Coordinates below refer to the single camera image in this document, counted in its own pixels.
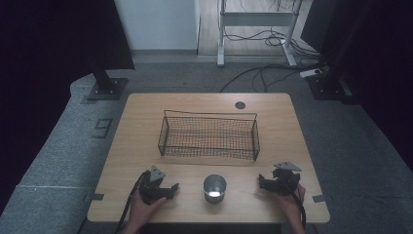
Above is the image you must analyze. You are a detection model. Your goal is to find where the dark curtain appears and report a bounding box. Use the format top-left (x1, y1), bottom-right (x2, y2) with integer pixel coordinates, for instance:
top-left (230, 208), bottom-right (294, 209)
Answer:
top-left (300, 0), bottom-right (413, 164)
top-left (0, 0), bottom-right (136, 215)

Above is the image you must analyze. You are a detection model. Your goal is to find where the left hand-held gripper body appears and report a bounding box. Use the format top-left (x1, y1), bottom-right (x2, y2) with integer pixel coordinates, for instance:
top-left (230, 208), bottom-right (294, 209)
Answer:
top-left (138, 165), bottom-right (169, 206)

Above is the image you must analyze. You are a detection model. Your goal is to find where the black wire mesh basket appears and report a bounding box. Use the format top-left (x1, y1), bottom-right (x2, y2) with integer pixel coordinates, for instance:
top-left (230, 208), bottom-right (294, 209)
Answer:
top-left (157, 109), bottom-right (261, 162)

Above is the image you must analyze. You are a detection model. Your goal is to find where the white wall panel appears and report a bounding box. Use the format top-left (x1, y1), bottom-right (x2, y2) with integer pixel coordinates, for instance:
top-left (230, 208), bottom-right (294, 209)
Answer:
top-left (113, 0), bottom-right (202, 52)

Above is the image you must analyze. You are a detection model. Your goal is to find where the tangle of black floor cables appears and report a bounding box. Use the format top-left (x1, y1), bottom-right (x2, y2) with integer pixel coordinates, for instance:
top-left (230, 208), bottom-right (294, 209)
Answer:
top-left (219, 0), bottom-right (325, 94)

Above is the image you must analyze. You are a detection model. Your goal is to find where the grey floor tape marker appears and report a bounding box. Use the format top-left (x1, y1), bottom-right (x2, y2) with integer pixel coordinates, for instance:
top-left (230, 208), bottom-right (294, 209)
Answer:
top-left (93, 118), bottom-right (114, 139)

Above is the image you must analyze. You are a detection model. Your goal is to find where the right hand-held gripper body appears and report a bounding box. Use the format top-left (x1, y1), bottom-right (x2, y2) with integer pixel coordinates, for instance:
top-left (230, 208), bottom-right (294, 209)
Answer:
top-left (272, 161), bottom-right (303, 197)

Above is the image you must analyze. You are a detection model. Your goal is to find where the white power strip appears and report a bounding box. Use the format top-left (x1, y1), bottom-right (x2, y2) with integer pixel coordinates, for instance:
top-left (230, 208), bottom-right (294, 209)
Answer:
top-left (298, 67), bottom-right (323, 79)

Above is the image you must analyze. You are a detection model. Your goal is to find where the silver metal cup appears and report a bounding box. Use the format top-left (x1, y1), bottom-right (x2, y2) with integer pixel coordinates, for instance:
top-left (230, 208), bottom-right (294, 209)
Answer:
top-left (203, 174), bottom-right (228, 205)

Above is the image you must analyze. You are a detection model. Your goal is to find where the white metal desk frame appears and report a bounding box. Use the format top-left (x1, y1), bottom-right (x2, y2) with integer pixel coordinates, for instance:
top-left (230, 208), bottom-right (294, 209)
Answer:
top-left (216, 0), bottom-right (298, 68)

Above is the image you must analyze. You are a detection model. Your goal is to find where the person's right hand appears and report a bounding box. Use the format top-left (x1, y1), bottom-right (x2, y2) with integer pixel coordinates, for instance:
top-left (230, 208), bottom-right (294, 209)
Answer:
top-left (275, 183), bottom-right (307, 222)

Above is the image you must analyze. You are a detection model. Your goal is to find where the person's left hand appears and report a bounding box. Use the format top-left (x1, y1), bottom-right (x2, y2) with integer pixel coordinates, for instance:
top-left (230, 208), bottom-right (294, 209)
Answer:
top-left (128, 189), bottom-right (169, 226)

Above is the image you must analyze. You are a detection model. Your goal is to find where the black stand with base plate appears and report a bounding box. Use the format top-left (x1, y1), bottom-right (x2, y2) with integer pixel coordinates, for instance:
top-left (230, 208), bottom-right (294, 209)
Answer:
top-left (306, 0), bottom-right (359, 105)
top-left (85, 0), bottom-right (130, 101)

